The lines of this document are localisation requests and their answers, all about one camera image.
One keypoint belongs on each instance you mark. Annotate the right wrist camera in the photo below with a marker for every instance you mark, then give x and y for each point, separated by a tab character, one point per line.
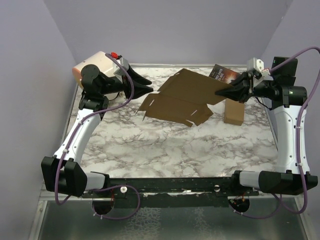
257	68

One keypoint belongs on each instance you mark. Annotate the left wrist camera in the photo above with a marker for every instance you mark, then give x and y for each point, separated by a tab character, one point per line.
121	66

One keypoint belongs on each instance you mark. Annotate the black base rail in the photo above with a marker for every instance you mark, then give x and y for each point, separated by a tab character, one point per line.
172	192

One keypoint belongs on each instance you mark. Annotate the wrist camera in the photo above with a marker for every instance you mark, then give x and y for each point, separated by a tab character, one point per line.
121	66
257	68

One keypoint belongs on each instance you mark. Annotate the brown cardboard box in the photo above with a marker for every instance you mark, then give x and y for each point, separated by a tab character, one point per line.
184	98

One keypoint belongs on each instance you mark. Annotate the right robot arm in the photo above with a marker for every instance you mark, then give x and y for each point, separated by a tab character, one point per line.
292	172

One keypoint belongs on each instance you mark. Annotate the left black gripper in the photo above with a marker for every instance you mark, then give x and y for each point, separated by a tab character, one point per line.
140	90

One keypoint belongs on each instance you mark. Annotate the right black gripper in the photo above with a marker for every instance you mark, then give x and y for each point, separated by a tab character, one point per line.
241	93

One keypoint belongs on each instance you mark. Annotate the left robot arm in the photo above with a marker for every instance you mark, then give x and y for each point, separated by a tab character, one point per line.
62	172

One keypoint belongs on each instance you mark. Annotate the dark book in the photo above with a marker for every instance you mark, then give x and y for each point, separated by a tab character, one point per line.
223	74

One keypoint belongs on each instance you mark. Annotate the small folded cardboard box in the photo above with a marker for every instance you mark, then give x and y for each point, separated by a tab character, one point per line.
234	112

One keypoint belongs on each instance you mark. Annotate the cream cylindrical drum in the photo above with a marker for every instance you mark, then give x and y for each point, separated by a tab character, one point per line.
104	64

